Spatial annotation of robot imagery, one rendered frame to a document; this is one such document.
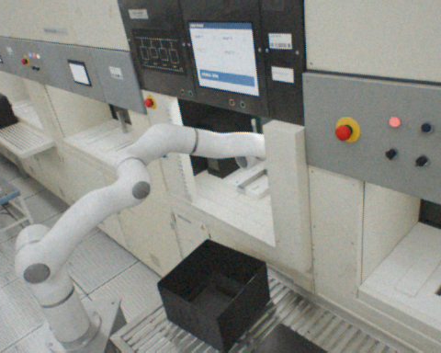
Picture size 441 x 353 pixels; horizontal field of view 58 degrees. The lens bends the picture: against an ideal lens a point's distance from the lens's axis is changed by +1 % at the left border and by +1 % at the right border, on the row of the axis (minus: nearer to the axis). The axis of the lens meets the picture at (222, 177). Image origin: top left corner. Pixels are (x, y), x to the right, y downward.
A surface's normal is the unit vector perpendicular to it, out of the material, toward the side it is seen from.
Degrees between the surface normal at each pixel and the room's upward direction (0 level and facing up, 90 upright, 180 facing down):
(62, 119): 90
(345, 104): 90
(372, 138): 90
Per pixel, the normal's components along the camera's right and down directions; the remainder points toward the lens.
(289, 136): -0.72, 0.43
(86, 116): 0.68, 0.27
